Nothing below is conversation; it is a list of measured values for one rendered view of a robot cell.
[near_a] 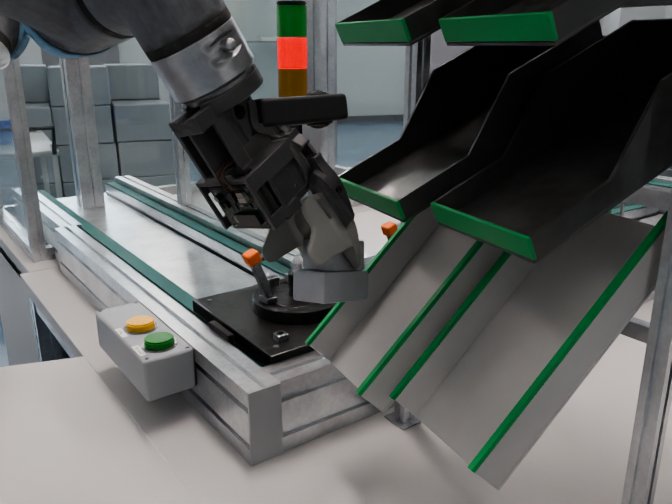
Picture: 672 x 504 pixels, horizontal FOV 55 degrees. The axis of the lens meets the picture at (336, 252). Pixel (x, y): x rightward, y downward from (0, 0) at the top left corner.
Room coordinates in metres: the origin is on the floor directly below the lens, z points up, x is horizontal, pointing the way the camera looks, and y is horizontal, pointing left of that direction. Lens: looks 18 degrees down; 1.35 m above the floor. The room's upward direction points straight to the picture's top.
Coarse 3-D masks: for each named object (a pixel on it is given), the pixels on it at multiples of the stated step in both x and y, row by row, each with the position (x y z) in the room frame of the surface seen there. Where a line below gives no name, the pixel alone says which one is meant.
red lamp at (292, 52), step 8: (280, 40) 1.12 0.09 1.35; (288, 40) 1.11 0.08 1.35; (296, 40) 1.11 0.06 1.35; (304, 40) 1.12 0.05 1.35; (280, 48) 1.12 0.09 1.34; (288, 48) 1.11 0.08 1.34; (296, 48) 1.11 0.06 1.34; (304, 48) 1.12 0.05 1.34; (280, 56) 1.12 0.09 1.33; (288, 56) 1.11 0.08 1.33; (296, 56) 1.11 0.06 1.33; (304, 56) 1.12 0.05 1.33; (280, 64) 1.12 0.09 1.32; (288, 64) 1.11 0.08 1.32; (296, 64) 1.11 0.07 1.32; (304, 64) 1.12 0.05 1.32
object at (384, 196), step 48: (480, 48) 0.78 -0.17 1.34; (528, 48) 0.79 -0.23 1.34; (576, 48) 0.68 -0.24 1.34; (432, 96) 0.76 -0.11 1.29; (480, 96) 0.79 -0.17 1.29; (528, 96) 0.65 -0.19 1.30; (432, 144) 0.74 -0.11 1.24; (480, 144) 0.63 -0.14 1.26; (384, 192) 0.67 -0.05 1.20; (432, 192) 0.61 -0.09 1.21
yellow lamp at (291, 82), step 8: (280, 72) 1.12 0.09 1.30; (288, 72) 1.11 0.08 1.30; (296, 72) 1.11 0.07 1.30; (304, 72) 1.12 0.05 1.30; (280, 80) 1.12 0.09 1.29; (288, 80) 1.11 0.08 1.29; (296, 80) 1.11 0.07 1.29; (304, 80) 1.12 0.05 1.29; (280, 88) 1.12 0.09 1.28; (288, 88) 1.11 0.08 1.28; (296, 88) 1.11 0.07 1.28; (304, 88) 1.12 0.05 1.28; (280, 96) 1.12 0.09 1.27; (288, 96) 1.11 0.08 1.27
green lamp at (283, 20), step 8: (280, 8) 1.12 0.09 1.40; (288, 8) 1.11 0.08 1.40; (296, 8) 1.11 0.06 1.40; (304, 8) 1.12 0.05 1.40; (280, 16) 1.12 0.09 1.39; (288, 16) 1.11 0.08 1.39; (296, 16) 1.11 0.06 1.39; (304, 16) 1.12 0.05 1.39; (280, 24) 1.12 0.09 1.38; (288, 24) 1.11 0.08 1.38; (296, 24) 1.11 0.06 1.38; (304, 24) 1.12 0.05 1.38; (280, 32) 1.12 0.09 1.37; (288, 32) 1.11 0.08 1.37; (296, 32) 1.11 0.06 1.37; (304, 32) 1.12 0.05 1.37
